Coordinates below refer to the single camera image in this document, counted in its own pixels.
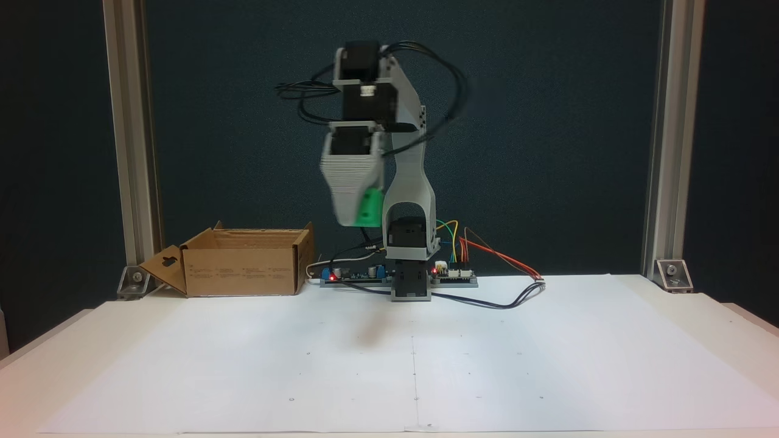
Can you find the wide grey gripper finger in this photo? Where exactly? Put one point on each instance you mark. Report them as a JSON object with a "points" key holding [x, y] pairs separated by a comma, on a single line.
{"points": [[344, 182]]}

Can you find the green die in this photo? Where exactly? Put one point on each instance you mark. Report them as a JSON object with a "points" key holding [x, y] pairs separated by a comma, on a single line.
{"points": [[371, 207]]}

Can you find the grey printed robot arm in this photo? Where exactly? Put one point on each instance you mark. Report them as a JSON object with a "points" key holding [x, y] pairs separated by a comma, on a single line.
{"points": [[414, 182]]}

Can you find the blue circuit board with capacitors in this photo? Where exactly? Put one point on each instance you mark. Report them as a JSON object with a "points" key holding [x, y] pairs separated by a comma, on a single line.
{"points": [[353, 277]]}

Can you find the open cardboard box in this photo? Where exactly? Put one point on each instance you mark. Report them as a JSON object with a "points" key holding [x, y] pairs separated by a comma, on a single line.
{"points": [[240, 267]]}

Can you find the white circuit board with connectors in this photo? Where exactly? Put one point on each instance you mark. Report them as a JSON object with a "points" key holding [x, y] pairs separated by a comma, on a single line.
{"points": [[456, 277]]}

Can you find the aluminium frame post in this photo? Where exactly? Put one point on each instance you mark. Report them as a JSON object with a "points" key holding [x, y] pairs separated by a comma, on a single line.
{"points": [[131, 121], [672, 121]]}

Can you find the metal corner bracket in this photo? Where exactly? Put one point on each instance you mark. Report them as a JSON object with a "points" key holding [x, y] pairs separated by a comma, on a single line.
{"points": [[135, 281], [673, 274]]}

